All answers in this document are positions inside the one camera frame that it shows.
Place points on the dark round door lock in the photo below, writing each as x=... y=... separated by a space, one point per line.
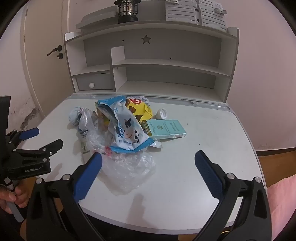
x=60 y=55

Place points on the pale blue wrapper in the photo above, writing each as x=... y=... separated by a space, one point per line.
x=75 y=115

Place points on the grey drawer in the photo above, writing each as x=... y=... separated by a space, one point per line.
x=101 y=81

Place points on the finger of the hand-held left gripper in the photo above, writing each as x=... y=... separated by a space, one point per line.
x=49 y=147
x=29 y=133

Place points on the person's left hand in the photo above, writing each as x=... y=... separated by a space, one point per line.
x=20 y=198

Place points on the yellow snack bag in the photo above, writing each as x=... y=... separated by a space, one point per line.
x=145 y=111

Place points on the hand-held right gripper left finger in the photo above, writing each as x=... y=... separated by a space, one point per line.
x=89 y=176

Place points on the clear plastic bag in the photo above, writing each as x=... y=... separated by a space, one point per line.
x=129 y=171

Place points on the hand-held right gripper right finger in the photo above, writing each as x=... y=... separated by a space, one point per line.
x=208 y=173

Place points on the blue white snack bag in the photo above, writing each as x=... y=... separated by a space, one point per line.
x=124 y=125

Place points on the white drawer knob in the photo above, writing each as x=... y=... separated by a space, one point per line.
x=91 y=85

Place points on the white desk shelf unit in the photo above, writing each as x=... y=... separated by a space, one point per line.
x=161 y=48

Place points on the beige door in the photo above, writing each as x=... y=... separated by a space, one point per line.
x=46 y=27

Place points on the black lantern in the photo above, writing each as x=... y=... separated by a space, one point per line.
x=127 y=11

